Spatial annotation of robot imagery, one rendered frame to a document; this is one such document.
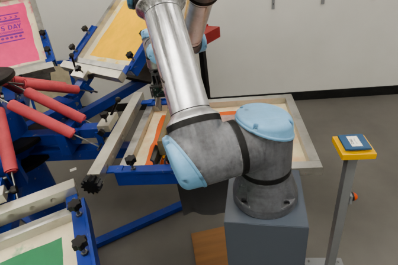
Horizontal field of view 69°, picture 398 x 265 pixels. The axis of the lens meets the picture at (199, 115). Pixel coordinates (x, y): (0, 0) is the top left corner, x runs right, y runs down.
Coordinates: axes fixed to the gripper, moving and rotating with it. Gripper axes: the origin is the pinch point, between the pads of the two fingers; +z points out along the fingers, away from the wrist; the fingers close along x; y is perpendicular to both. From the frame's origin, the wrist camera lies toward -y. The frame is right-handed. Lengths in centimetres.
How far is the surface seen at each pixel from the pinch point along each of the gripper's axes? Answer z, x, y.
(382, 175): 112, 143, -69
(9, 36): -19, -127, -86
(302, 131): 13, 59, 6
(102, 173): 9.8, -21.1, 32.0
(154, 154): 9.7, -2.8, 21.4
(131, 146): 12.9, -16.2, 11.0
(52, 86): -6, -63, -19
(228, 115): 16.3, 27.0, -16.9
